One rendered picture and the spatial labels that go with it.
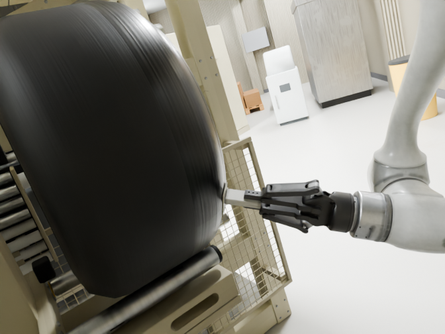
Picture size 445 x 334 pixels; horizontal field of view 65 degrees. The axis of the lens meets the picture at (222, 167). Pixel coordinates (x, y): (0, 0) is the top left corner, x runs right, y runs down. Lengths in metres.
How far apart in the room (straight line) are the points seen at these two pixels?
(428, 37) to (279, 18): 11.34
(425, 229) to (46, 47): 0.67
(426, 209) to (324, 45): 6.20
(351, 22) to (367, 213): 6.30
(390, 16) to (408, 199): 6.08
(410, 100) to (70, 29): 0.58
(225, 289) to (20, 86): 0.55
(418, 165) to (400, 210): 0.15
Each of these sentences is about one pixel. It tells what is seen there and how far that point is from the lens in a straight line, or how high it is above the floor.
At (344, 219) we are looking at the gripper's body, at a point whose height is 0.98.
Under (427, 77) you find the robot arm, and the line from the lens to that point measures 0.65.
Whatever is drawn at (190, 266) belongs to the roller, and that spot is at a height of 0.92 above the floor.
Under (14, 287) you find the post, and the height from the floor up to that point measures 1.03.
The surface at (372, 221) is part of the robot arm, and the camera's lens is 0.67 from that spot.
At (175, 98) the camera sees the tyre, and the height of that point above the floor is 1.26.
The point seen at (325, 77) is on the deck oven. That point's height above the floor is 0.56.
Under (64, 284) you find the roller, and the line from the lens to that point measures 1.00.
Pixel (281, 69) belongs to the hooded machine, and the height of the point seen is 0.95.
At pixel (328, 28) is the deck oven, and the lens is 6.81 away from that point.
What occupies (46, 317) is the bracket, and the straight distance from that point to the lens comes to 0.80.
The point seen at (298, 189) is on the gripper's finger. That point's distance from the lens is 0.64.
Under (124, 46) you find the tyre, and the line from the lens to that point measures 0.61.
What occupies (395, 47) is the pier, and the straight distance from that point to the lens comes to 6.72.
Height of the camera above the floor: 1.29
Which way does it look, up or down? 15 degrees down
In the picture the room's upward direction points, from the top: 18 degrees counter-clockwise
